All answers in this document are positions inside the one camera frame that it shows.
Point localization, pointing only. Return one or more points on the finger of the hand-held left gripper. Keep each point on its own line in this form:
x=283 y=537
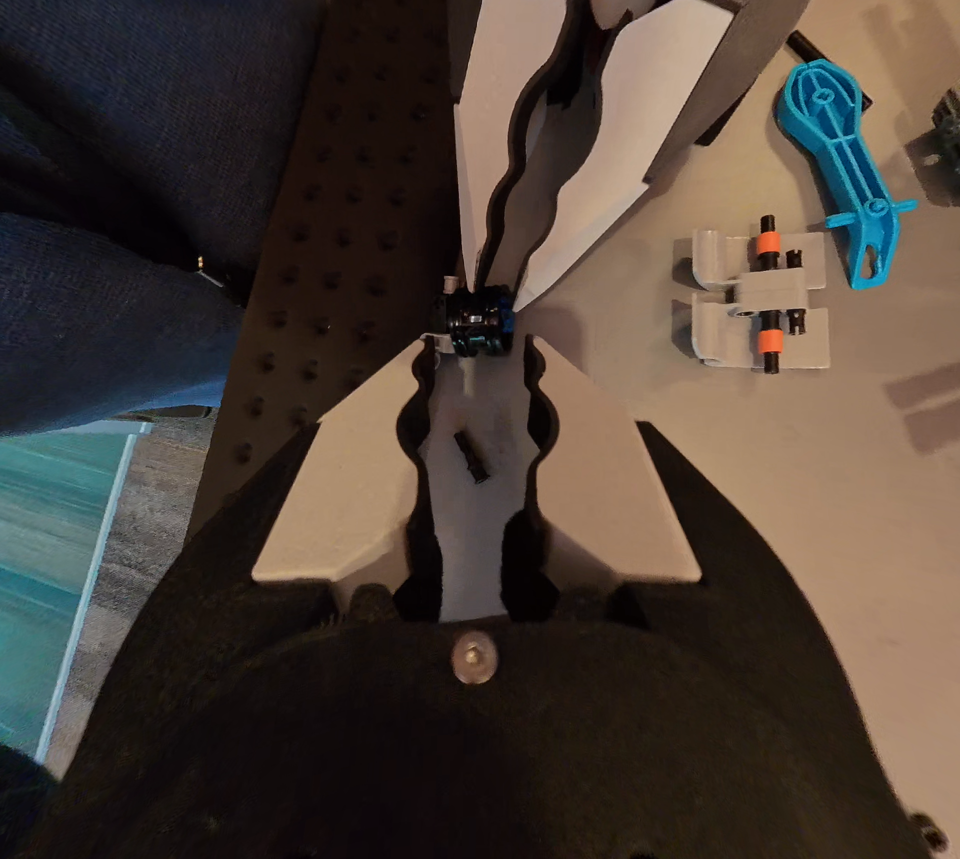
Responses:
x=510 y=34
x=652 y=86

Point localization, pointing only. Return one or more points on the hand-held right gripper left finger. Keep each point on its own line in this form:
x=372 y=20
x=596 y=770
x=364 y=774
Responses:
x=337 y=499

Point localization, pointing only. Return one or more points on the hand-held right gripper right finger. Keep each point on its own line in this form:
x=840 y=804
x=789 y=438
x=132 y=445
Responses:
x=615 y=499

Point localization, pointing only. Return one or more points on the grey holed connector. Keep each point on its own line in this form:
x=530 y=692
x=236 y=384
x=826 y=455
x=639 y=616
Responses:
x=439 y=343

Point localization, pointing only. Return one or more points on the black toy wheel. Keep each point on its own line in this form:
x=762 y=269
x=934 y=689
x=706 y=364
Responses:
x=472 y=319

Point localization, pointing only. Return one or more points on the short black cross axle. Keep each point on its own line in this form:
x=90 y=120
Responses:
x=802 y=43

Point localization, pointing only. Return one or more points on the black push pin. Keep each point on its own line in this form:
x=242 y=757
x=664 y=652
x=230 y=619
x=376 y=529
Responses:
x=472 y=458

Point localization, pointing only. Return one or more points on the blue plastic tool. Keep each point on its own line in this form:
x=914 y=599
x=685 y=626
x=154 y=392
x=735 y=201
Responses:
x=840 y=146

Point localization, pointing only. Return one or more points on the black perforated panel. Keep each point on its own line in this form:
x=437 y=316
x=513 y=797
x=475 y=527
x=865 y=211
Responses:
x=352 y=161

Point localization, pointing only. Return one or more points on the white block with orange pins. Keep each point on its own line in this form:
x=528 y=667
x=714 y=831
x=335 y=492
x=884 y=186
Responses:
x=750 y=296

